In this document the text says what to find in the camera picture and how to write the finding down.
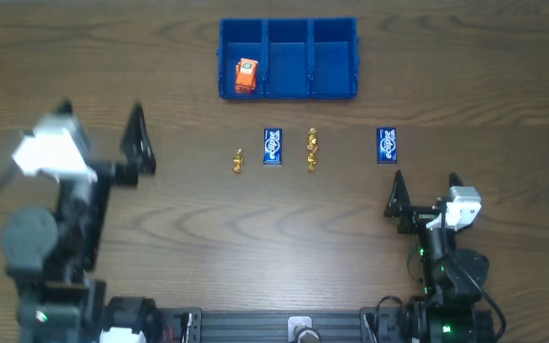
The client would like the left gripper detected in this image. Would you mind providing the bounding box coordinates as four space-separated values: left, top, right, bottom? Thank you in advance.
54 98 157 188

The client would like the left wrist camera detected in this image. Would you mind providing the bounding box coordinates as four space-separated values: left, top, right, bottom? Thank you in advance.
10 112 98 185

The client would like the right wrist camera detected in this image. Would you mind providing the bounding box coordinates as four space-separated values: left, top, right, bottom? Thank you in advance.
438 185 483 232

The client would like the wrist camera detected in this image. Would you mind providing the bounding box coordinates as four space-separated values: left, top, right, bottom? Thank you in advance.
10 112 98 185
438 185 483 232

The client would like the orange candy box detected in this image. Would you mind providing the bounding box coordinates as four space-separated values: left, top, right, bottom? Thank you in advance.
237 57 260 92
234 64 247 95

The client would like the mounting rail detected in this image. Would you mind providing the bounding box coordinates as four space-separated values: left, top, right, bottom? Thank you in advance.
159 307 496 343

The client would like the blue candy pack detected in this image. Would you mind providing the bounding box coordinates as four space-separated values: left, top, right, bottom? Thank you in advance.
262 127 284 166
376 126 398 165

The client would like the blue tray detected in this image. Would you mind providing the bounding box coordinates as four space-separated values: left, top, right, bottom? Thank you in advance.
216 16 360 101

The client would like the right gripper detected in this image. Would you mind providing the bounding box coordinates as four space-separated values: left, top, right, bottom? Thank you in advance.
383 170 466 234

